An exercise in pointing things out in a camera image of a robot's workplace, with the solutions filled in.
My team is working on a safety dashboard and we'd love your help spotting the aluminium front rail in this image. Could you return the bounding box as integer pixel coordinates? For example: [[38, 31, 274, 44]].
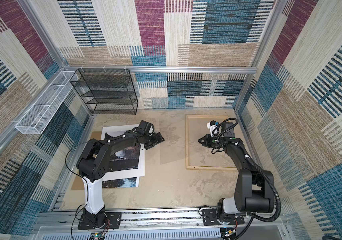
[[29, 208, 295, 240]]

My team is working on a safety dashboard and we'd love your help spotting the colour landscape photo underneath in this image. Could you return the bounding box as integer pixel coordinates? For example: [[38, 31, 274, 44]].
[[103, 177, 140, 188]]

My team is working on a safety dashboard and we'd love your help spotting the black wire mesh shelf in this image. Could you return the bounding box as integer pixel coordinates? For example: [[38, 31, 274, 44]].
[[70, 69, 139, 115]]

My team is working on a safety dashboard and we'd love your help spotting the black white landscape photo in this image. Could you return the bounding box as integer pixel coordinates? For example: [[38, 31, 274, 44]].
[[101, 124, 145, 181]]

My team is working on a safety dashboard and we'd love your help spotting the clear acrylic sheet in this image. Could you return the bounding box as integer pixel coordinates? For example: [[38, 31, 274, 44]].
[[158, 118, 237, 166]]

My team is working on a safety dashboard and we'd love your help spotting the white wire mesh basket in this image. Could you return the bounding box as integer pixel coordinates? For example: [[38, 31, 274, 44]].
[[15, 71, 75, 135]]

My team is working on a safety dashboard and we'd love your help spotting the light wooden picture frame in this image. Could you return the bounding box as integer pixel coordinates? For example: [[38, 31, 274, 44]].
[[185, 115, 237, 171]]

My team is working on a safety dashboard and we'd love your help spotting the brown hardboard backing panel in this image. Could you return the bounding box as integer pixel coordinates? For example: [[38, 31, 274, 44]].
[[71, 132, 102, 191]]

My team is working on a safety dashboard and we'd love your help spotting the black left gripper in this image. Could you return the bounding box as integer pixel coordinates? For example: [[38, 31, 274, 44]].
[[143, 132, 165, 150]]

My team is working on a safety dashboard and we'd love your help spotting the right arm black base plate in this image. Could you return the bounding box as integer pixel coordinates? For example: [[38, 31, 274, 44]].
[[198, 208, 245, 226]]

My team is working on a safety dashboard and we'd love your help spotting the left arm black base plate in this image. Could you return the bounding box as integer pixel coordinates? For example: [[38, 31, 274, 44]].
[[77, 212, 122, 230]]

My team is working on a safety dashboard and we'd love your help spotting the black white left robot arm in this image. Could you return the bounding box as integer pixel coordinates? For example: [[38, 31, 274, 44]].
[[77, 130, 165, 228]]

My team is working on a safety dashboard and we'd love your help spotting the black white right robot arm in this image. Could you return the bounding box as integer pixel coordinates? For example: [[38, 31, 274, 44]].
[[198, 134, 281, 222]]

